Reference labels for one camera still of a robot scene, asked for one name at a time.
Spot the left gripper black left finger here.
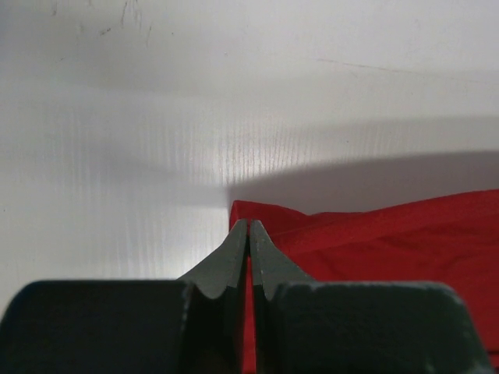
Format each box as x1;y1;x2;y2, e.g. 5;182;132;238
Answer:
1;220;247;373

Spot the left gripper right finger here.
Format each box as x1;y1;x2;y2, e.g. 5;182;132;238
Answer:
249;221;494;373

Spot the dark red t shirt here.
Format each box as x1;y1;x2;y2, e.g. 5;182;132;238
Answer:
229;190;498;364

